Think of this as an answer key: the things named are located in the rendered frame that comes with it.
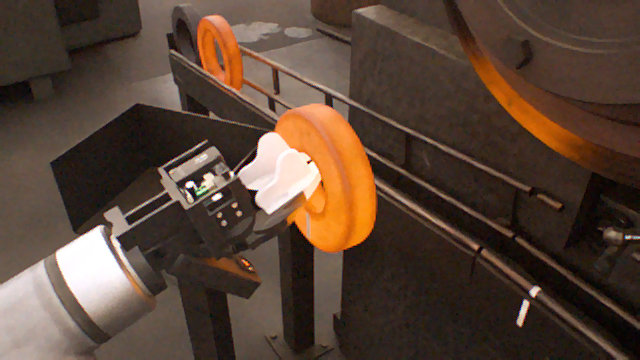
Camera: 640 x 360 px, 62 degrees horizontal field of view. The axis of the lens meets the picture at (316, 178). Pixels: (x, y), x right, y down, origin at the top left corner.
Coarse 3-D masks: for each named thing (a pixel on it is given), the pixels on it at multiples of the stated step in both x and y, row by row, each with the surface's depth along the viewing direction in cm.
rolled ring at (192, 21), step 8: (176, 8) 134; (184, 8) 131; (192, 8) 131; (176, 16) 136; (184, 16) 131; (192, 16) 129; (200, 16) 130; (176, 24) 138; (184, 24) 140; (192, 24) 129; (176, 32) 140; (184, 32) 141; (192, 32) 130; (176, 40) 142; (184, 40) 142; (184, 48) 142; (184, 56) 142; (192, 56) 142; (200, 56) 131; (200, 64) 133
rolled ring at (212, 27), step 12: (204, 24) 121; (216, 24) 116; (228, 24) 117; (204, 36) 124; (216, 36) 117; (228, 36) 116; (204, 48) 127; (228, 48) 115; (204, 60) 129; (216, 60) 129; (228, 60) 116; (240, 60) 117; (216, 72) 129; (228, 72) 118; (240, 72) 118; (228, 84) 120; (240, 84) 121
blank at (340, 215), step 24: (288, 120) 54; (312, 120) 50; (336, 120) 50; (288, 144) 56; (312, 144) 51; (336, 144) 48; (360, 144) 49; (336, 168) 48; (360, 168) 49; (336, 192) 50; (360, 192) 49; (312, 216) 56; (336, 216) 51; (360, 216) 50; (312, 240) 58; (336, 240) 53; (360, 240) 53
